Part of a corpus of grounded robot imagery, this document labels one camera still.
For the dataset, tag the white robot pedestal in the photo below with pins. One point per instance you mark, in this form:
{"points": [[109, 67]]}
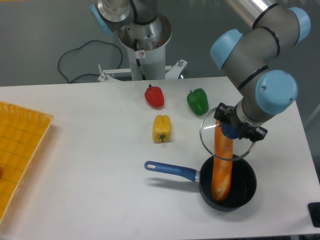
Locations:
{"points": [[146, 51]]}

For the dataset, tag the dark pot blue handle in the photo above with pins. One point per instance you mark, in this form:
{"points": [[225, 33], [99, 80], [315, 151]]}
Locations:
{"points": [[243, 182]]}

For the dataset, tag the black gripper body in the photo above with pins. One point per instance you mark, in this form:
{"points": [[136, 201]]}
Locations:
{"points": [[237, 125]]}

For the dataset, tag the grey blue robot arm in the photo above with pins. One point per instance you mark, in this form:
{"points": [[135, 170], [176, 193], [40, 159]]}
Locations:
{"points": [[243, 58]]}

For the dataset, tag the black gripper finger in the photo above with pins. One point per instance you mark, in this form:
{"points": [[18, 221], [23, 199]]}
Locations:
{"points": [[254, 134], [222, 114]]}

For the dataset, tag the black corner device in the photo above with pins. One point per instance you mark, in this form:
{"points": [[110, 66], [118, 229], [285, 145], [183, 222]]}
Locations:
{"points": [[314, 212]]}

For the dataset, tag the green bell pepper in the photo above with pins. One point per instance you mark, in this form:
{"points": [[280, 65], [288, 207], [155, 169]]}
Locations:
{"points": [[198, 101]]}

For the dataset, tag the orange baguette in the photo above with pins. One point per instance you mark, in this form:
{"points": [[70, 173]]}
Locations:
{"points": [[222, 169]]}

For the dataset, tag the yellow bell pepper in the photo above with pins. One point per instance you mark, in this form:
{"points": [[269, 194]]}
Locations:
{"points": [[162, 129]]}

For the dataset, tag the yellow woven basket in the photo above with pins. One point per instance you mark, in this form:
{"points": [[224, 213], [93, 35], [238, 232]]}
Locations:
{"points": [[22, 131]]}

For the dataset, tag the red bell pepper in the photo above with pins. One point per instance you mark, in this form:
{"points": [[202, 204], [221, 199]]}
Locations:
{"points": [[154, 96]]}

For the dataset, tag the glass lid blue knob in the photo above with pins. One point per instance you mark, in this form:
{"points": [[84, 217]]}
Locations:
{"points": [[241, 148]]}

